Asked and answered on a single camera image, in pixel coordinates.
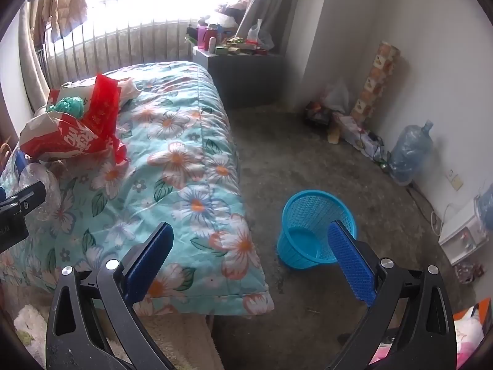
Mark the beige padded jacket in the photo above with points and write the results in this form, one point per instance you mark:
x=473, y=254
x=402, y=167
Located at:
x=63, y=0

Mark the teal plastic bag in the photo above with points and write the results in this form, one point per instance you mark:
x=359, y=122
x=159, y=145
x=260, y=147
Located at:
x=69, y=106

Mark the pink bottle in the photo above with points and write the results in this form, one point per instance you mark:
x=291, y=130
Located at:
x=202, y=35

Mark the beige curtain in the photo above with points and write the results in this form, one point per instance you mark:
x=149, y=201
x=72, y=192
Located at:
x=32, y=65

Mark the wooden furniture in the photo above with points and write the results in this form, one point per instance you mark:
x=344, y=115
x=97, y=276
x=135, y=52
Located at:
x=4, y=154

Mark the red white plastic bag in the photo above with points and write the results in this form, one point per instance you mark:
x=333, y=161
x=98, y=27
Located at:
x=65, y=135

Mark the black box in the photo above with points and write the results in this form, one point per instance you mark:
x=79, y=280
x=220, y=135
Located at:
x=317, y=113

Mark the tan cardboard piece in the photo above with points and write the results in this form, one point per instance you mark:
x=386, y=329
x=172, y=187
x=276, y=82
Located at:
x=334, y=135

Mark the clear plastic bottle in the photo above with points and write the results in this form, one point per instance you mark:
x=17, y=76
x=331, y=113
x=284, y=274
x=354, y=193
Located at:
x=42, y=185

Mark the blue plastic wastebasket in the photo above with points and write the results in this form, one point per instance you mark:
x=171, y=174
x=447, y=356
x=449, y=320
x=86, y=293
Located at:
x=304, y=216

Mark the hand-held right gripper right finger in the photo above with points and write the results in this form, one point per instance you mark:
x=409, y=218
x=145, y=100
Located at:
x=350, y=262

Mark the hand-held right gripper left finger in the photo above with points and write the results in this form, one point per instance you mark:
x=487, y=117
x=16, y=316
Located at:
x=150, y=262

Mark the window railing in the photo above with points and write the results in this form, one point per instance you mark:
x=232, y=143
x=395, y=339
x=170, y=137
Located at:
x=127, y=38

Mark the large blue water jug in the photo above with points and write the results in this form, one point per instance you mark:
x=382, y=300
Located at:
x=408, y=154

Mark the red bottle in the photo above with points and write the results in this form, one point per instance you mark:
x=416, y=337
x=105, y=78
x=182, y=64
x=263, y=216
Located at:
x=212, y=31

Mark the white drawer box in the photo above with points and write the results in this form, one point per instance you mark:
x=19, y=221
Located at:
x=462, y=235

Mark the pile of clothes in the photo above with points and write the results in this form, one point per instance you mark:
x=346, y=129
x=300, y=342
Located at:
x=227, y=11

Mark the pile of small boxes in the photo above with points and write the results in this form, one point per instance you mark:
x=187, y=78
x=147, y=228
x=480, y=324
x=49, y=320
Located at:
x=238, y=46

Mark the small white bottle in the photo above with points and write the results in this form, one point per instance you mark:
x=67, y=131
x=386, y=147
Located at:
x=212, y=45

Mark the grey curtain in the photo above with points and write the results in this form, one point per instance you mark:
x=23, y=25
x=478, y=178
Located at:
x=265, y=4

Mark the white printed box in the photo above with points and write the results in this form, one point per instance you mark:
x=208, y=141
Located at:
x=358, y=133

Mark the tall patterned roll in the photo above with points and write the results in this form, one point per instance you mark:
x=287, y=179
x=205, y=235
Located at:
x=375, y=84

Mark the clear plastic bag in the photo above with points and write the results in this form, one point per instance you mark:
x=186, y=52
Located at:
x=258, y=32

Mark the grey cabinet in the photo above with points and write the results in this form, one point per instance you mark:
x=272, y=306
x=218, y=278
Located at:
x=246, y=77

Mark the floral teal quilt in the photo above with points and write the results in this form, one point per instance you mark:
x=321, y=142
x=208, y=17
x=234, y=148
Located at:
x=173, y=154

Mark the wall socket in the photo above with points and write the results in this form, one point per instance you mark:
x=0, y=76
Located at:
x=454, y=179

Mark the small patterned bag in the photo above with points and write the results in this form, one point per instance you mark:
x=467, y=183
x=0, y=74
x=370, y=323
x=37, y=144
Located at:
x=468, y=269

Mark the pink printed cloth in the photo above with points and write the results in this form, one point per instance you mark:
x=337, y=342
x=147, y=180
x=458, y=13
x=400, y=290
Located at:
x=468, y=331

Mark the beige bag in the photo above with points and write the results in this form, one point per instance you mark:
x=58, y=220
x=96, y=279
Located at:
x=129, y=86

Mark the blue water bottle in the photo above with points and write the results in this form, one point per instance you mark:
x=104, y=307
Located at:
x=486, y=204

